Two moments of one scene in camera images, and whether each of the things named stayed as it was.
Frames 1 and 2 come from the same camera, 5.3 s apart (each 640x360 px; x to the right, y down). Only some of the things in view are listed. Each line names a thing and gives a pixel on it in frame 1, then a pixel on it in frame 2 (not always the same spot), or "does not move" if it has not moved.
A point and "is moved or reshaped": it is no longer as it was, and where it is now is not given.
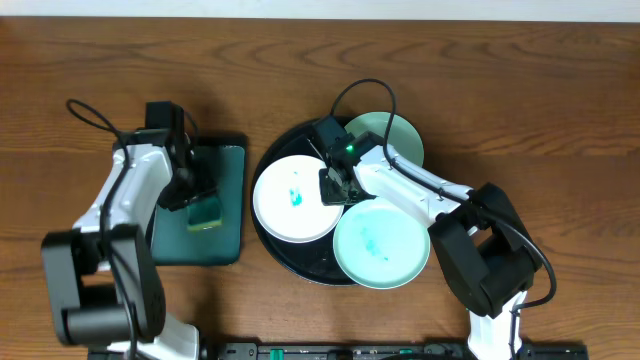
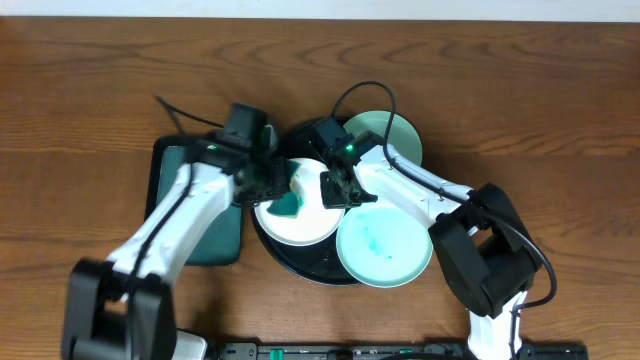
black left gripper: [195, 195] -> [273, 179]
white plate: [288, 200] does not move
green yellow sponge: [205, 214] is moved or reshaped
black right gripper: [329, 196] does not move
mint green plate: [403, 135] does not move
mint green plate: [379, 246] does not move
